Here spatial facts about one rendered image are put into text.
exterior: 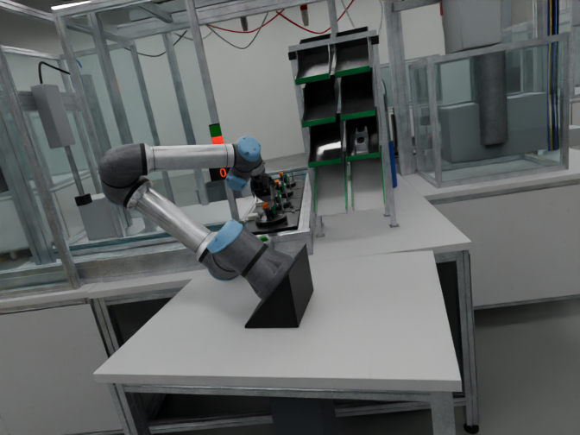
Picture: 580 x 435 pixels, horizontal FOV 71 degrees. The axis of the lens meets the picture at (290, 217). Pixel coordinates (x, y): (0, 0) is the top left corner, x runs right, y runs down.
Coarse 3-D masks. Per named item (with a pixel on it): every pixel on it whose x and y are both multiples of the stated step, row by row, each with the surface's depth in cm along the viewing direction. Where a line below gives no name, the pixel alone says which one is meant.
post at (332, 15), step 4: (328, 0) 249; (332, 0) 249; (328, 4) 250; (332, 4) 250; (328, 8) 250; (332, 8) 250; (332, 12) 251; (336, 12) 251; (332, 16) 252; (336, 16) 251; (332, 20) 252; (336, 20) 252; (332, 24) 253; (336, 24) 253; (332, 28) 253; (336, 28) 253; (332, 32) 254; (336, 32) 254; (332, 36) 255; (340, 80) 261; (340, 96) 264; (340, 100) 265; (344, 124) 269; (344, 132) 270
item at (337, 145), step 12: (336, 120) 179; (312, 132) 176; (324, 132) 182; (336, 132) 179; (312, 144) 174; (324, 144) 174; (336, 144) 172; (312, 156) 169; (324, 156) 167; (336, 156) 165
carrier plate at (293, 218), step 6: (288, 216) 182; (294, 216) 181; (252, 222) 183; (288, 222) 173; (294, 222) 171; (246, 228) 175; (252, 228) 173; (258, 228) 172; (264, 228) 170; (270, 228) 169; (276, 228) 167; (282, 228) 166; (288, 228) 166; (294, 228) 166; (258, 234) 168
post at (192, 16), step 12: (192, 0) 170; (192, 12) 170; (192, 24) 171; (192, 36) 172; (204, 48) 176; (204, 60) 175; (204, 72) 177; (204, 84) 177; (216, 108) 182; (216, 120) 181; (228, 192) 190
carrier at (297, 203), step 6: (276, 198) 200; (300, 198) 213; (258, 204) 211; (276, 204) 196; (288, 204) 199; (294, 204) 202; (300, 204) 200; (258, 210) 203; (264, 210) 200; (276, 210) 196; (288, 210) 193; (300, 210) 195
